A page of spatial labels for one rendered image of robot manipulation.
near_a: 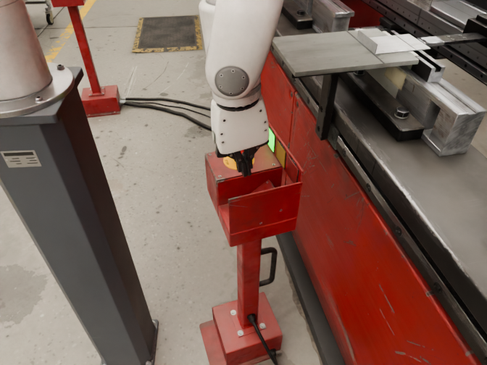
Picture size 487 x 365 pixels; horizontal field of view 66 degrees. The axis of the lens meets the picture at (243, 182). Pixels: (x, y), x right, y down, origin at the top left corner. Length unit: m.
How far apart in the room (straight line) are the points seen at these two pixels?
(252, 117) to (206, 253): 1.08
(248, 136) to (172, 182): 1.36
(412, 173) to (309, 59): 0.30
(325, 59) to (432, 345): 0.56
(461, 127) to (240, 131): 0.40
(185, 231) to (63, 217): 0.98
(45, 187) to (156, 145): 1.53
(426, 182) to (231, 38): 0.44
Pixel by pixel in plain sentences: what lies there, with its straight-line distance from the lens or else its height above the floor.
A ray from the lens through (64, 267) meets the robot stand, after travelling 1.00.
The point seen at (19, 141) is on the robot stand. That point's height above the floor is 0.95.
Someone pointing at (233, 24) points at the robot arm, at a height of 1.16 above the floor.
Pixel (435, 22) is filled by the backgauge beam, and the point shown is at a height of 0.96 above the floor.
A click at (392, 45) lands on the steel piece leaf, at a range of 0.92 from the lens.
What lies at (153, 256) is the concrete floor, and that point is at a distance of 1.71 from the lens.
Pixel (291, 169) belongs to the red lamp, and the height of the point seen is 0.81.
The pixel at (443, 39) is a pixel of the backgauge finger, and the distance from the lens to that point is 0.99.
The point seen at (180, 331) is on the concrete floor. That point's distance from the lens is 1.50.
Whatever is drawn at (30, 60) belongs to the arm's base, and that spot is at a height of 1.06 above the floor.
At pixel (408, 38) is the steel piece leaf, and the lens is 0.97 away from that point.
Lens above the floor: 1.32
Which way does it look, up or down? 42 degrees down
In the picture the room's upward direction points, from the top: straight up
